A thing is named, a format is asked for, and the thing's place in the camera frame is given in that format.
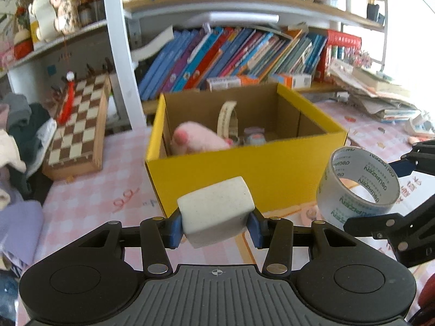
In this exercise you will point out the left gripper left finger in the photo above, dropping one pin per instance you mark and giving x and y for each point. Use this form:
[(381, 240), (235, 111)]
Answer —
[(156, 235)]

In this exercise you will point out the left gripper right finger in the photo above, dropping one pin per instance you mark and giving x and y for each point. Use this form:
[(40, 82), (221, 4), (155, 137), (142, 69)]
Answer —
[(275, 235)]

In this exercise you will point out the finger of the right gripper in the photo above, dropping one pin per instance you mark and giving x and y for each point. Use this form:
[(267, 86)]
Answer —
[(421, 158), (381, 227)]

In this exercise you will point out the white foam block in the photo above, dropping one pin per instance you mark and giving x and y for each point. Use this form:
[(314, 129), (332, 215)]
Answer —
[(215, 213)]

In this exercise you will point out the clear tape roll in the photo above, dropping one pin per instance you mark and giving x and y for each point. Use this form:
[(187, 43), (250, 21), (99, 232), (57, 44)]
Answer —
[(356, 183)]

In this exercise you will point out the pink cartoon table mat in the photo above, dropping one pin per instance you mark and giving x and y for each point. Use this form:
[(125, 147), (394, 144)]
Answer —
[(122, 192)]

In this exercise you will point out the yellow cardboard box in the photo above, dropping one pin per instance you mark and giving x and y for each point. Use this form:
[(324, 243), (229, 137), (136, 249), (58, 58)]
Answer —
[(283, 172)]

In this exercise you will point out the pink plush toy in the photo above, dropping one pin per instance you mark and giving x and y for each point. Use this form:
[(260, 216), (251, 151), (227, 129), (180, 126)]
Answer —
[(191, 137)]

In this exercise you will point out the wooden chess board box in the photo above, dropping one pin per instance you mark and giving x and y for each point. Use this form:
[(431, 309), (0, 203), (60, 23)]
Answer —
[(77, 146)]

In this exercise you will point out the stack of papers and books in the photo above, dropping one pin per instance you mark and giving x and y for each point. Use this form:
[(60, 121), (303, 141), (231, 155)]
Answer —
[(343, 63)]

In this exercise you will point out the orange white small carton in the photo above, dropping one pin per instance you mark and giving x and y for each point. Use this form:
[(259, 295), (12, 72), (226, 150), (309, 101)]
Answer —
[(292, 81)]

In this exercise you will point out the red tassel ornament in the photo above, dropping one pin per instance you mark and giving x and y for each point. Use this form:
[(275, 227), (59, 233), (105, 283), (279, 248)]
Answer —
[(66, 109)]

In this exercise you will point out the pile of clothes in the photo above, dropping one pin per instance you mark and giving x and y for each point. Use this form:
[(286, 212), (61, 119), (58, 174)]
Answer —
[(26, 133)]

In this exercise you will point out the row of leaning books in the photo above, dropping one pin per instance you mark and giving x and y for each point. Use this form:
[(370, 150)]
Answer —
[(206, 58)]

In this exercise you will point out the white plush doll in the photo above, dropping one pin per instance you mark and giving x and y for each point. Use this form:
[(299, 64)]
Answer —
[(55, 18)]

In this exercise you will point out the white bookshelf frame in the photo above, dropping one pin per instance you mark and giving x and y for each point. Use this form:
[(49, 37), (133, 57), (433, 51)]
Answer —
[(132, 24)]

